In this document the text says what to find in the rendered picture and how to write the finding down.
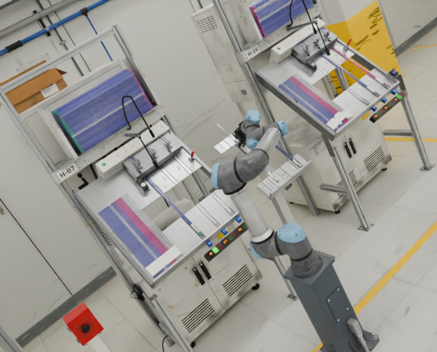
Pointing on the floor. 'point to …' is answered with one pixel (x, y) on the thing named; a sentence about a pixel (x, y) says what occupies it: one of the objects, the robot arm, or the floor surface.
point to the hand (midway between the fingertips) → (241, 147)
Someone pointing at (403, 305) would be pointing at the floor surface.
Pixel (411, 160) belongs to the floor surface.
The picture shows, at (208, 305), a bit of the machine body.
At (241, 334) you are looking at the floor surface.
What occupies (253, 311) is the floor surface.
